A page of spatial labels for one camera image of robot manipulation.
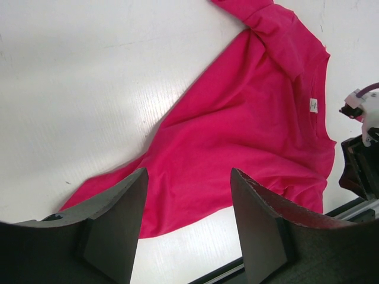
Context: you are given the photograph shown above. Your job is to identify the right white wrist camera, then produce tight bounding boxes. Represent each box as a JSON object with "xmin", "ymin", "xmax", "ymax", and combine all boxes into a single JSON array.
[{"xmin": 339, "ymin": 82, "xmax": 378, "ymax": 147}]

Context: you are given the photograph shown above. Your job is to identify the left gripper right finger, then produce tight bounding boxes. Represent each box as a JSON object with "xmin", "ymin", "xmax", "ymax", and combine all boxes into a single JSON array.
[{"xmin": 230, "ymin": 169, "xmax": 378, "ymax": 283}]

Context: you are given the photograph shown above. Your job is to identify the pink t shirt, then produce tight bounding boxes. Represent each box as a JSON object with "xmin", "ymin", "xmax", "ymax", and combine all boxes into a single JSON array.
[{"xmin": 64, "ymin": 1, "xmax": 335, "ymax": 238}]

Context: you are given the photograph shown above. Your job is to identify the front aluminium rail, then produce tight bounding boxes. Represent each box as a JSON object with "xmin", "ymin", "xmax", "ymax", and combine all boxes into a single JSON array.
[{"xmin": 190, "ymin": 197, "xmax": 378, "ymax": 284}]

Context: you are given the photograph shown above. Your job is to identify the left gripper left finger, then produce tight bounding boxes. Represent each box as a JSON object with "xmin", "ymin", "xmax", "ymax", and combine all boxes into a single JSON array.
[{"xmin": 1, "ymin": 168, "xmax": 148, "ymax": 283}]

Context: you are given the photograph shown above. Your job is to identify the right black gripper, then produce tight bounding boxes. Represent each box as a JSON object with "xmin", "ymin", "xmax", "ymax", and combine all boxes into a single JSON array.
[{"xmin": 339, "ymin": 127, "xmax": 378, "ymax": 201}]

